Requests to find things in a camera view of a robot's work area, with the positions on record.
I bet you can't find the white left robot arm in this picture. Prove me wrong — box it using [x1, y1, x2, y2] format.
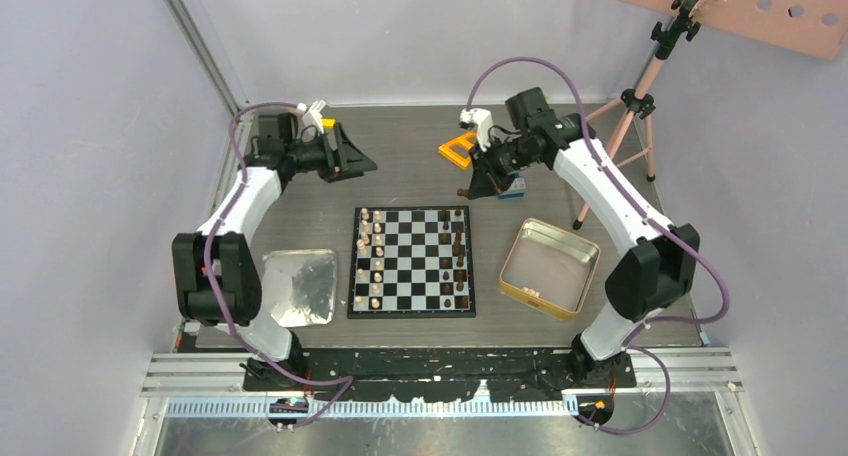
[171, 100, 378, 390]

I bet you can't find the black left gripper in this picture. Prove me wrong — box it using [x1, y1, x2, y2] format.
[287, 124, 377, 184]

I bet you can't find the gold square metal tin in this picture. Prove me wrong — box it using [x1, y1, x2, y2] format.
[498, 218, 601, 320]

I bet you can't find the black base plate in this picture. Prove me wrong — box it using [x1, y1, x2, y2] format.
[239, 348, 636, 403]

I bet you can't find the yellow triangle toy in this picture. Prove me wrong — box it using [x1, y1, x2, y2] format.
[438, 132, 476, 170]

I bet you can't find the pink perforated board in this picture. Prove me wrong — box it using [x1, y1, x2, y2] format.
[618, 0, 847, 61]

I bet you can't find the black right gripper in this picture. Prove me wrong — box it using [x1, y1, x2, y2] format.
[467, 134, 540, 200]

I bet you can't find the silver tin lid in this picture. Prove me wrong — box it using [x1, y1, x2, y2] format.
[261, 249, 338, 328]

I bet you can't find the blue and grey lego block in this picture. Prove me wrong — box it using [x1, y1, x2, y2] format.
[498, 177, 526, 199]

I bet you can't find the pink tripod stand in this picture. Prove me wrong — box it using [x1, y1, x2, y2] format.
[572, 0, 658, 232]

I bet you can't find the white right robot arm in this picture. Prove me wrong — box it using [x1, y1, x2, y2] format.
[459, 87, 700, 387]

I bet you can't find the black and white chessboard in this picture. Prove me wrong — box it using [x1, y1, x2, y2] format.
[347, 205, 477, 319]

